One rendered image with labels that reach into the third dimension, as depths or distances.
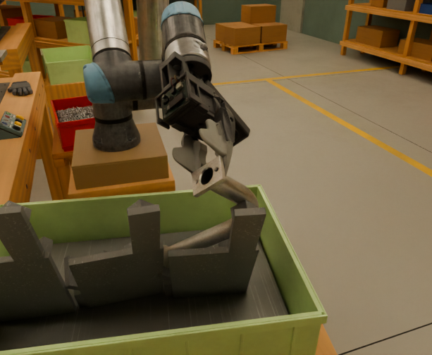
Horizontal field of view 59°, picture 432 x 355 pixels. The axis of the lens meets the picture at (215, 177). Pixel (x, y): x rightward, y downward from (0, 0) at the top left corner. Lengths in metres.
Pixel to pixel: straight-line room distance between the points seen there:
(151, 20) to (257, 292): 0.73
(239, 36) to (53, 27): 3.62
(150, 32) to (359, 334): 1.52
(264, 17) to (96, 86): 7.34
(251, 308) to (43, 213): 0.52
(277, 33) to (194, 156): 7.22
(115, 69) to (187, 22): 0.16
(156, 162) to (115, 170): 0.12
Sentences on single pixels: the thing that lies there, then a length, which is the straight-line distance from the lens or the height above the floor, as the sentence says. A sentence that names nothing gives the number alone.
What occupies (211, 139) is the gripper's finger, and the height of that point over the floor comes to 1.23.
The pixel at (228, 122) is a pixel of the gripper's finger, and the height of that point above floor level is 1.24.
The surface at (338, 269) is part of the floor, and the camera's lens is 2.22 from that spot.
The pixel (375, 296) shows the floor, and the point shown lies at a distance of 2.14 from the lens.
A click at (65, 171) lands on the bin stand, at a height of 0.72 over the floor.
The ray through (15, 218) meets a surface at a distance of 0.59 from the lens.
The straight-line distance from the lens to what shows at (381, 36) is 6.95.
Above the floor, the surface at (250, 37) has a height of 0.27.
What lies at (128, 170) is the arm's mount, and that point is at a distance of 1.19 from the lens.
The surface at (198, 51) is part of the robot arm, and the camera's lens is 0.64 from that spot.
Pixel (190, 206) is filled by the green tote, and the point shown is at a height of 0.92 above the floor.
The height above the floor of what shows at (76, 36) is 0.79.
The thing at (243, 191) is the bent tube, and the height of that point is 1.15.
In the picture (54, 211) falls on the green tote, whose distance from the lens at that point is 0.97.
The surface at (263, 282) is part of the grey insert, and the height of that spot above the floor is 0.85.
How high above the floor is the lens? 1.44
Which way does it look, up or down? 29 degrees down
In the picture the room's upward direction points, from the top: straight up
